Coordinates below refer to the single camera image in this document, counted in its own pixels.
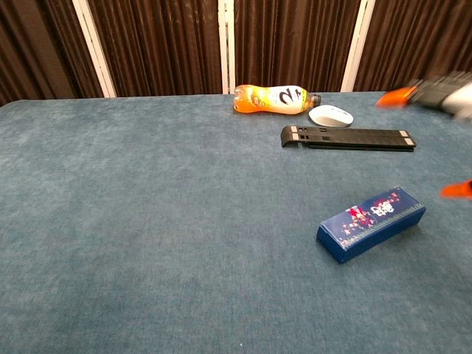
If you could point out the blue cardboard glasses case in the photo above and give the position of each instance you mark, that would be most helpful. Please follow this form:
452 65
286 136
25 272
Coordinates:
368 225

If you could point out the white screen frame post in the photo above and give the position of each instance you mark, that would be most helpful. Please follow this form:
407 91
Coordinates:
94 48
226 44
357 44

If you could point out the blue velvet tablecloth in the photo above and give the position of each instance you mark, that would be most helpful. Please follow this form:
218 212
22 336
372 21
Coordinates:
147 221

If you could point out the black folding laptop stand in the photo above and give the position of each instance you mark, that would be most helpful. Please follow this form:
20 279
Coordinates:
350 137

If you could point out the white computer mouse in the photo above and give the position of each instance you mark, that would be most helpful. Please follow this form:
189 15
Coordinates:
330 116

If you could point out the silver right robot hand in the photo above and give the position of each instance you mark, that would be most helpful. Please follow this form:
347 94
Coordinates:
427 92

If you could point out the orange soda plastic bottle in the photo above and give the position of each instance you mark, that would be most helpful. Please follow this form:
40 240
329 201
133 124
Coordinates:
273 100

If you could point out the brown pleated curtain panel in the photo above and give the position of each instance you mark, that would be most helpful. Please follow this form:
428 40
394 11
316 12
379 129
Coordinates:
424 40
158 44
37 48
295 40

